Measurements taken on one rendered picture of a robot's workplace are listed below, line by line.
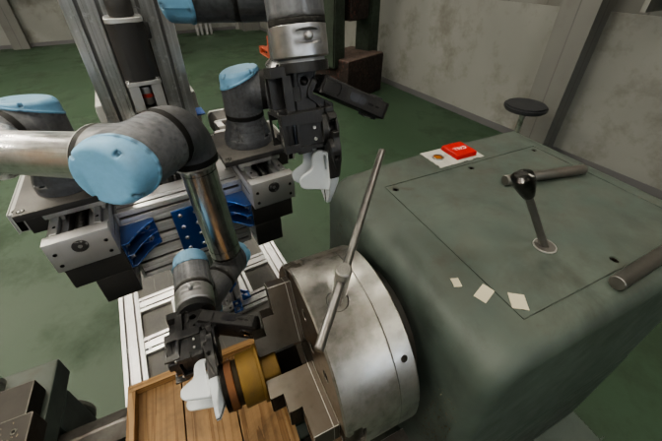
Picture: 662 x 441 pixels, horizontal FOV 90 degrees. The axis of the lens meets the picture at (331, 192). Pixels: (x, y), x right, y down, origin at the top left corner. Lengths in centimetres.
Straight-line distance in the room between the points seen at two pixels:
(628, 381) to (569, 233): 164
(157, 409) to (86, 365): 134
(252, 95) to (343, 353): 75
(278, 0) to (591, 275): 59
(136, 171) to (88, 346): 177
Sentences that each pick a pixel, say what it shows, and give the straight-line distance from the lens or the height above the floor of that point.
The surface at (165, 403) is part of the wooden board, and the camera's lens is 89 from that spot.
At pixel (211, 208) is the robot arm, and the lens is 78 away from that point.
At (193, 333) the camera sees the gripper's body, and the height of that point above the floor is 112.
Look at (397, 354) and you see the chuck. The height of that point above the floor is 119.
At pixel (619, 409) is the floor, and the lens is 219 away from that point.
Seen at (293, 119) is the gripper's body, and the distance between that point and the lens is 44.
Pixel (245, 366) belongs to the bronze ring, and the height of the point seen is 112.
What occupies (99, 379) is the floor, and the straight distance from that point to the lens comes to 213.
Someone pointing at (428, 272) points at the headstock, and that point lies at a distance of 55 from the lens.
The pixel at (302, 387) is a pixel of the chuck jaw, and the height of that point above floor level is 110.
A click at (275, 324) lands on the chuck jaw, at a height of 115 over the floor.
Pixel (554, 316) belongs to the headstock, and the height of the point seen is 125.
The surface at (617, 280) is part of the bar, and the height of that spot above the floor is 127.
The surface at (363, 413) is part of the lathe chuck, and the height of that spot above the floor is 114.
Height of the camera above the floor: 165
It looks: 35 degrees down
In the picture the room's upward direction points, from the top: straight up
